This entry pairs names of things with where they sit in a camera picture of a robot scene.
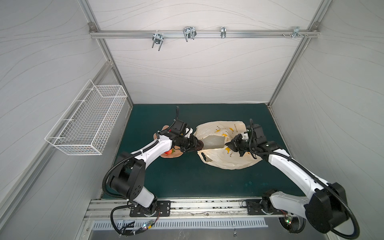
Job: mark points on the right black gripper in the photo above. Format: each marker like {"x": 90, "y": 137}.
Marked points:
{"x": 238, "y": 144}

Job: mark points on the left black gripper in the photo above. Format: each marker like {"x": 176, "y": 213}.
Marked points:
{"x": 192, "y": 139}

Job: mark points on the dark purple fruit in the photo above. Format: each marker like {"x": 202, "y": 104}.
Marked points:
{"x": 200, "y": 145}

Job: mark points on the banana print plastic bag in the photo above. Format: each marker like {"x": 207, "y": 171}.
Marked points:
{"x": 214, "y": 136}

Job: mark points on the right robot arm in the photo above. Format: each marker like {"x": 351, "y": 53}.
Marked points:
{"x": 323, "y": 204}

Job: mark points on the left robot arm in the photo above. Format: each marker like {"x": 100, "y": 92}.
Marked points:
{"x": 126, "y": 179}

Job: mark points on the red strawberry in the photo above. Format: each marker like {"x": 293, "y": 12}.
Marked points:
{"x": 169, "y": 152}

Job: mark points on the green table mat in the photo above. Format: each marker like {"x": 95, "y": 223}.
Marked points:
{"x": 187, "y": 176}

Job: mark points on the white vent strip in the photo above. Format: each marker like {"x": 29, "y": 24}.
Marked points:
{"x": 170, "y": 224}

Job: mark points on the metal U-bolt clamp left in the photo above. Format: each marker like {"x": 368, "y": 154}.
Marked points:
{"x": 158, "y": 39}

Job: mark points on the metal u-bolt clamp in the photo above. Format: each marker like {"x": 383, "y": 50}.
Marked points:
{"x": 189, "y": 33}
{"x": 158, "y": 39}

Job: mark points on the metal U-bolt clamp middle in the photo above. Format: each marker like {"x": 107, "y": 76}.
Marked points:
{"x": 189, "y": 33}

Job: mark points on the metal hook clamp right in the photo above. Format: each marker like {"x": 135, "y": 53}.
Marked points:
{"x": 296, "y": 34}

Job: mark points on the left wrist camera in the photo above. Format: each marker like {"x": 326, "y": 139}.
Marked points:
{"x": 179, "y": 127}

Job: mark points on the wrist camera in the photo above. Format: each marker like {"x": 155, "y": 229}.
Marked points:
{"x": 256, "y": 135}
{"x": 179, "y": 127}

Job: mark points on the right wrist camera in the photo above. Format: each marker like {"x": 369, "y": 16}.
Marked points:
{"x": 256, "y": 135}

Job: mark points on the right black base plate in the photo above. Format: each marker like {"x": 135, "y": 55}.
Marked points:
{"x": 261, "y": 207}

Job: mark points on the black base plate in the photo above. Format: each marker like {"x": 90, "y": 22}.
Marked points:
{"x": 157, "y": 208}
{"x": 261, "y": 207}

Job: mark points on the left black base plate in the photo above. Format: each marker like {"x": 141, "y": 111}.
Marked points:
{"x": 157, "y": 208}

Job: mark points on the white wire basket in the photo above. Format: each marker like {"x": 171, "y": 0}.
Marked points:
{"x": 86, "y": 125}

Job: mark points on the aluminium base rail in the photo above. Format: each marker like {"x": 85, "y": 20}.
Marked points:
{"x": 192, "y": 208}

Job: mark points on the small metal bracket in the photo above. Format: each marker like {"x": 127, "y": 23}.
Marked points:
{"x": 223, "y": 32}

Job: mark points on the aluminium cross rail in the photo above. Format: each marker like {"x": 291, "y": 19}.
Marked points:
{"x": 201, "y": 34}

